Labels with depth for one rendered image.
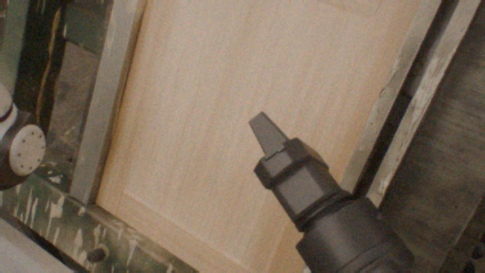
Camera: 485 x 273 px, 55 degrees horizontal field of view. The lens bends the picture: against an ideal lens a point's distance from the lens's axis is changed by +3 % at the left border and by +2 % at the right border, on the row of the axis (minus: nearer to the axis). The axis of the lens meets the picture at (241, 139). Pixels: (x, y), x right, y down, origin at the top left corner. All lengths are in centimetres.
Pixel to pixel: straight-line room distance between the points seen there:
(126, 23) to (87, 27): 18
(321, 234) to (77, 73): 239
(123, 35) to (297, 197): 52
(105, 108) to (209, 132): 21
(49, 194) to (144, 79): 33
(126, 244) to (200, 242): 15
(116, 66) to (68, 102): 171
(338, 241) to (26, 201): 78
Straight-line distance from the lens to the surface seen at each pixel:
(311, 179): 44
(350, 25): 69
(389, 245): 44
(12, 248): 44
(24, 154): 76
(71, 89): 264
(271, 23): 73
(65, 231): 102
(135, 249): 90
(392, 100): 62
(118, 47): 86
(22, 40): 103
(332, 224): 43
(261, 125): 50
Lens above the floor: 167
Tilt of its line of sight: 49 degrees down
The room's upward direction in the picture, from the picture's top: straight up
